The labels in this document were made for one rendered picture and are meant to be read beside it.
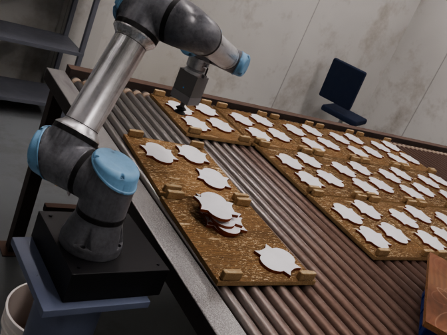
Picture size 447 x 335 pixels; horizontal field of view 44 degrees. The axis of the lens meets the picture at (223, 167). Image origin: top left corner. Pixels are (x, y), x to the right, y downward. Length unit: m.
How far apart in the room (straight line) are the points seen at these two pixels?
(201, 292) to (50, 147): 0.51
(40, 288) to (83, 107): 0.42
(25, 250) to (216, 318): 0.49
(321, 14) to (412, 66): 1.47
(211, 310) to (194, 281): 0.11
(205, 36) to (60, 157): 0.45
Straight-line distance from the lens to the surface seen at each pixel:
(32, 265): 1.41
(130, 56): 1.37
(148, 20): 1.38
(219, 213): 1.67
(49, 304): 1.32
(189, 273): 1.49
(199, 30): 1.37
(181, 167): 2.01
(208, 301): 1.42
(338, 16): 6.42
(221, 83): 5.79
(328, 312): 1.62
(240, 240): 1.69
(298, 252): 1.84
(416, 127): 6.95
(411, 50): 7.19
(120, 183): 1.26
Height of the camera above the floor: 1.71
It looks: 21 degrees down
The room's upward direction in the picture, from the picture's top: 23 degrees clockwise
